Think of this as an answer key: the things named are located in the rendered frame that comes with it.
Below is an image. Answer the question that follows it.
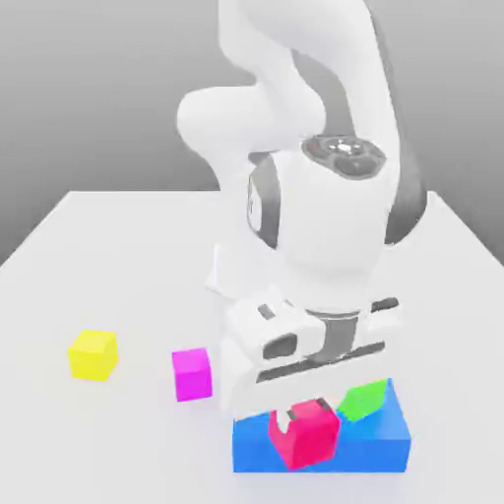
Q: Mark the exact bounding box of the small red cube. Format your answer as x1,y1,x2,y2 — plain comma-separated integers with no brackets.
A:
268,398,342,473

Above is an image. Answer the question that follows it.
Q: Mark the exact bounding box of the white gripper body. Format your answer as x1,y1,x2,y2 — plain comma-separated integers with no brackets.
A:
221,308,402,419

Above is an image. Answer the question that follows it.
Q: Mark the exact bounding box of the large blue box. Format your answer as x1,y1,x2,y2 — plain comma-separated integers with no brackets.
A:
231,377,412,474

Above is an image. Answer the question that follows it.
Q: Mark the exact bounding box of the small green cube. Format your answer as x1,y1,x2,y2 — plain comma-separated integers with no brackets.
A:
337,379,390,423

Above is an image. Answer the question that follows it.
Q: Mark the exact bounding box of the small magenta cube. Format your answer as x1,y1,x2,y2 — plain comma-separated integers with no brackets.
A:
171,346,215,404

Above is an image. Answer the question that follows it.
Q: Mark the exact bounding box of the small yellow cube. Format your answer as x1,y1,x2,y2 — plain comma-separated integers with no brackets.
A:
66,329,120,384

